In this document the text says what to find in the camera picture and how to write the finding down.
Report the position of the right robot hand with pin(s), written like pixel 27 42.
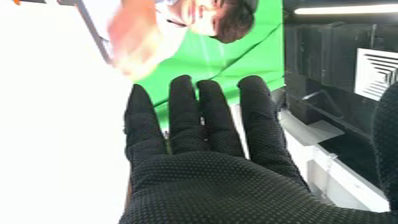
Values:
pixel 237 190

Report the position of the person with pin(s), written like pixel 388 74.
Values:
pixel 153 36

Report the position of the white sheet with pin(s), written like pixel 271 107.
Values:
pixel 54 116

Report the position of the white air vent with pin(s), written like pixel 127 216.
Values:
pixel 379 73

